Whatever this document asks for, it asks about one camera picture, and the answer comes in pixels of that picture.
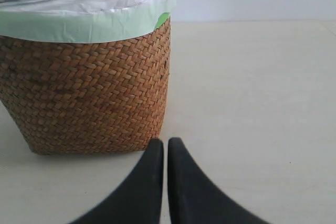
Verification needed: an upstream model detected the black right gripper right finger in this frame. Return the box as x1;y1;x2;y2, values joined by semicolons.
167;137;266;224

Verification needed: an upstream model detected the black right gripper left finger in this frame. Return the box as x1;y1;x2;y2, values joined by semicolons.
73;138;164;224

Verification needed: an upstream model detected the woven brown wicker basket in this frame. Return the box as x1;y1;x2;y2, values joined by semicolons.
1;17;171;155

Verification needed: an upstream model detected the translucent white-green bin liner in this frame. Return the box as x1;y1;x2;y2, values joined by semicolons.
1;0;176;44

